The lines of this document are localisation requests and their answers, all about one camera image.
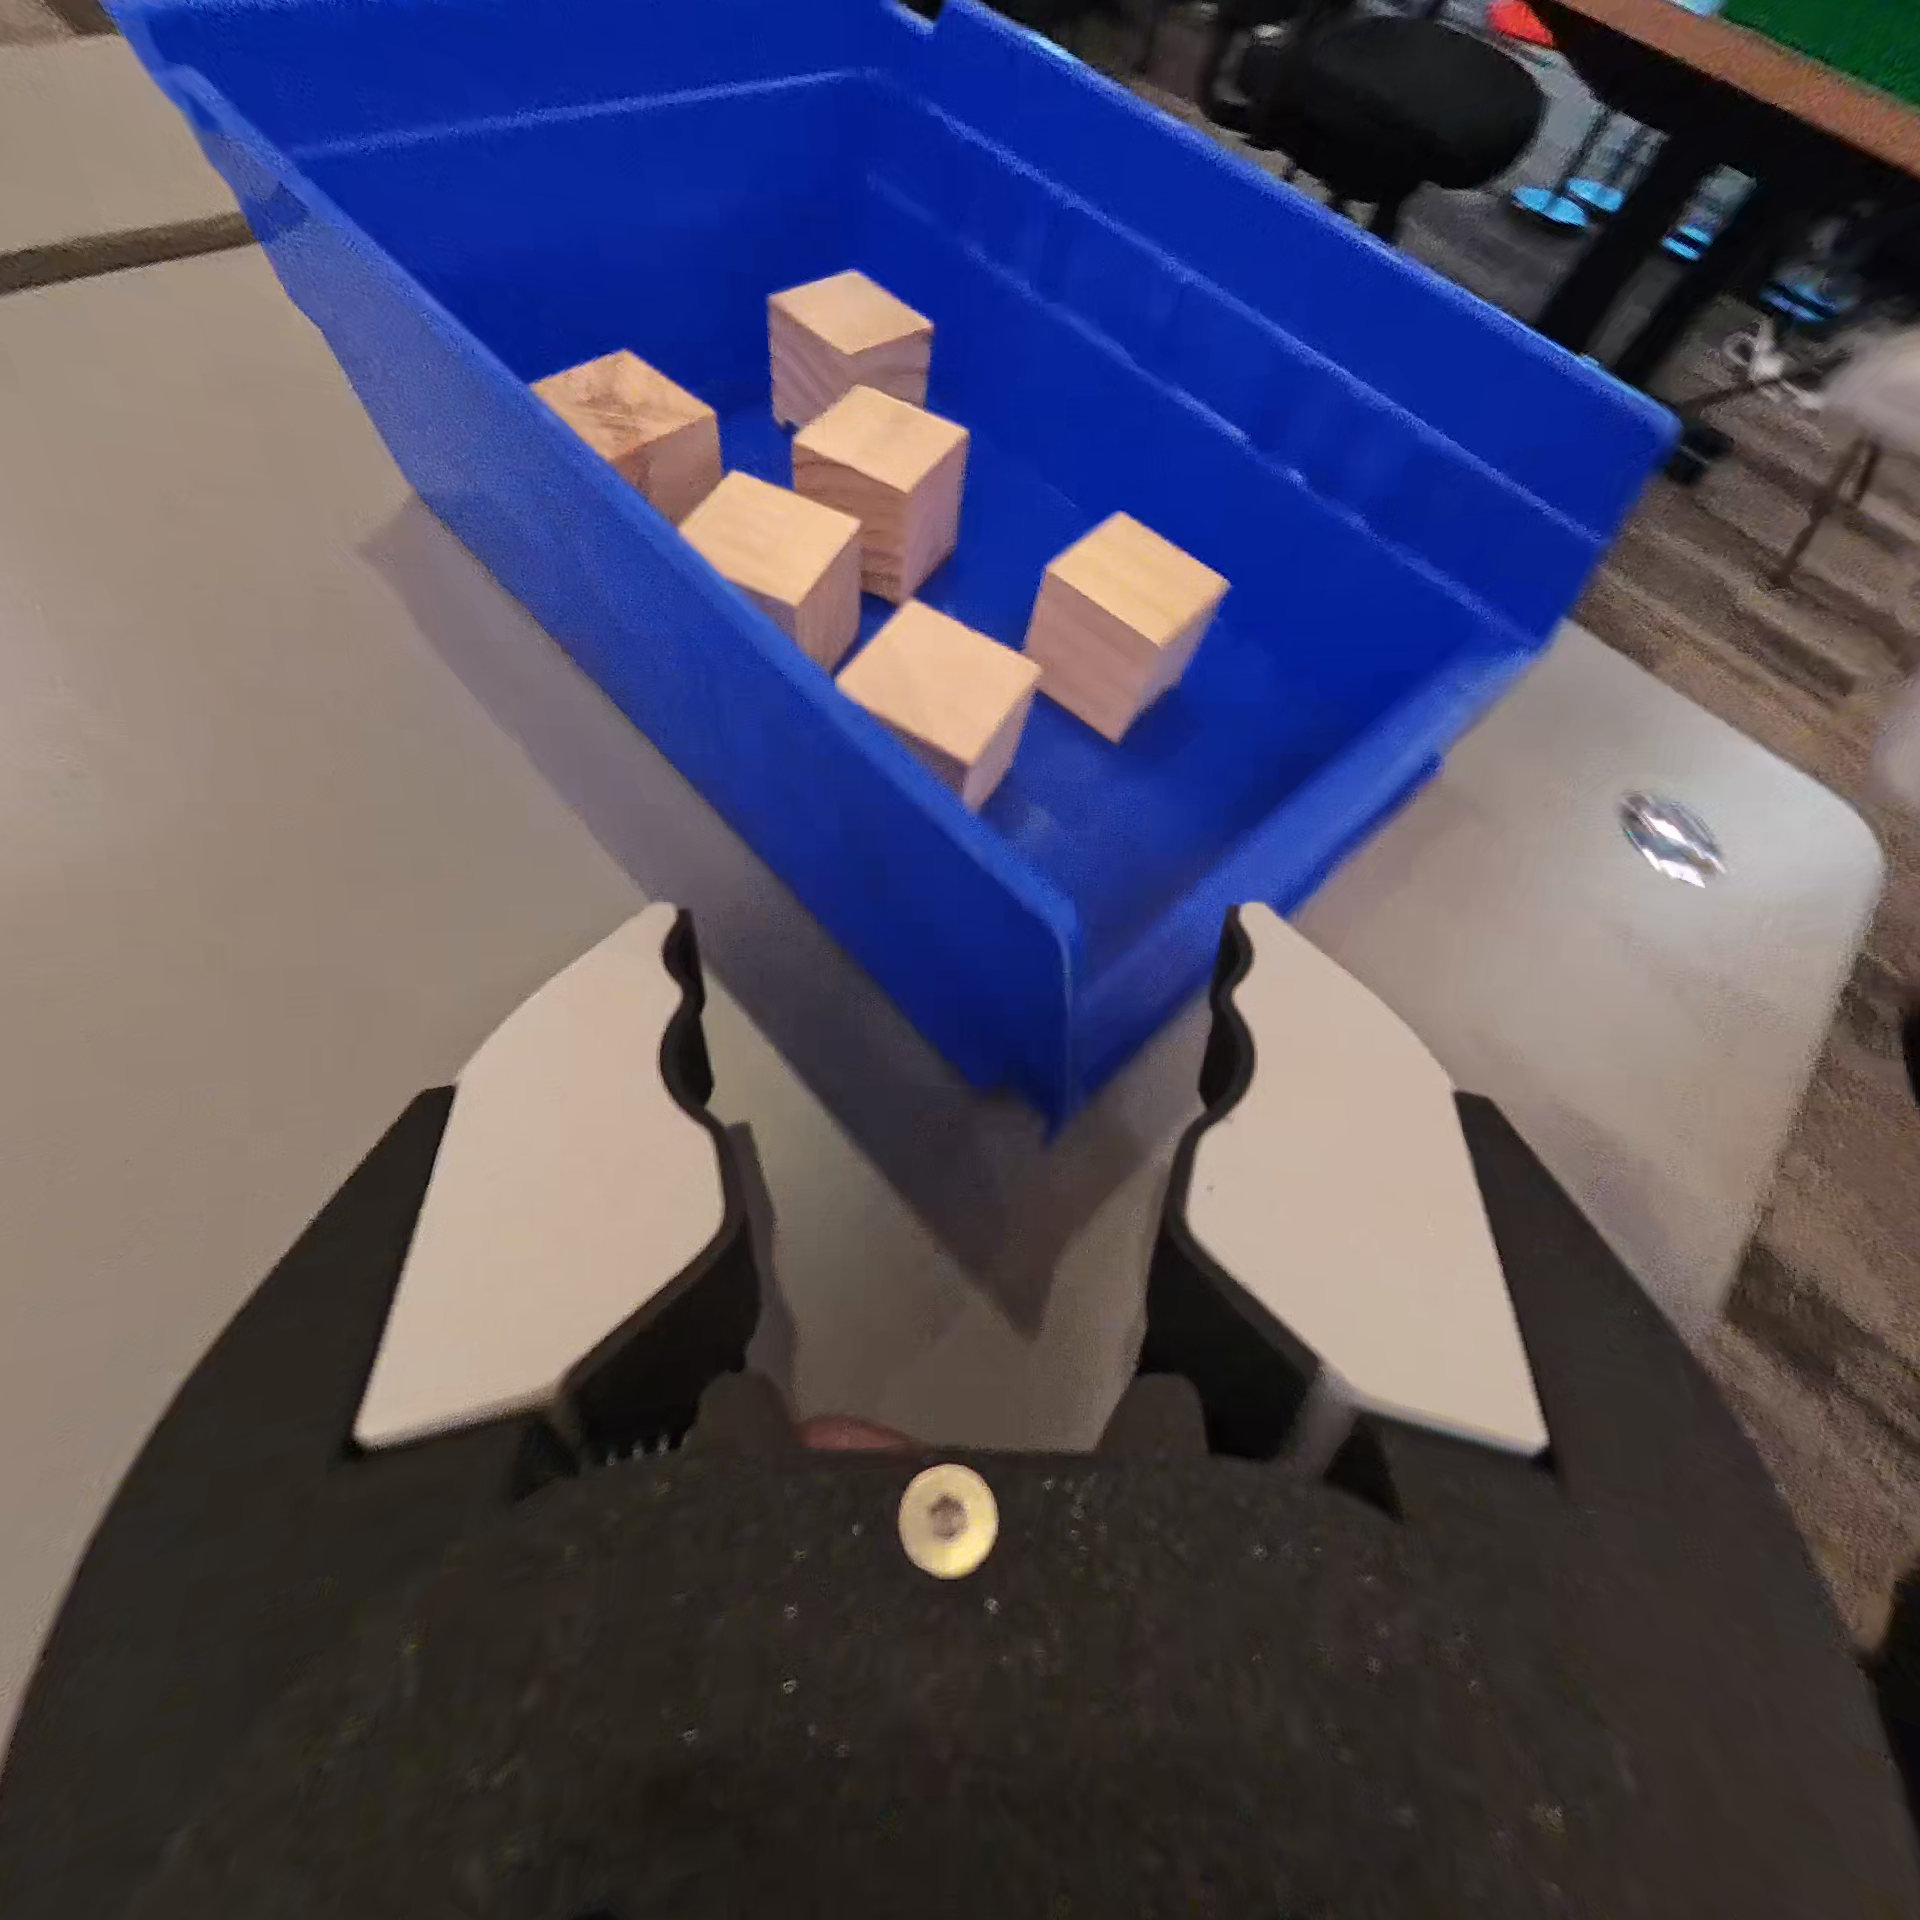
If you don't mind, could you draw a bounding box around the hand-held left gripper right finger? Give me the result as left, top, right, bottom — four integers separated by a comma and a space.
1133, 899, 1553, 1478

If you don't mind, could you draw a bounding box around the grey desk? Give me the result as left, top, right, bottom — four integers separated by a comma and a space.
0, 40, 1883, 1698

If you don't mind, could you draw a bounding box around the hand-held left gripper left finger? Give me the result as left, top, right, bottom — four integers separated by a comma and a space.
354, 899, 782, 1468

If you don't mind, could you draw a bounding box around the silver desk grommet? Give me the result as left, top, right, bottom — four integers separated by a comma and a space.
1621, 791, 1726, 884

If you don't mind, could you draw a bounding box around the blue plastic bin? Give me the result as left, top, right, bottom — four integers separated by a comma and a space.
102, 0, 1679, 1137

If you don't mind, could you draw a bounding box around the cluster of wooden cubes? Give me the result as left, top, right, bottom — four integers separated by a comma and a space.
533, 266, 1228, 817

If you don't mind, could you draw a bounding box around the black office chair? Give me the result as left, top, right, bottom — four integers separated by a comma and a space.
1248, 16, 1546, 246

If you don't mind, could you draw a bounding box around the green board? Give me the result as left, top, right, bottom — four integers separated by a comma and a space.
1726, 0, 1920, 91

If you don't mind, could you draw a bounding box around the dark wooden table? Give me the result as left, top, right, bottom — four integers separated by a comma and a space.
1531, 0, 1920, 381

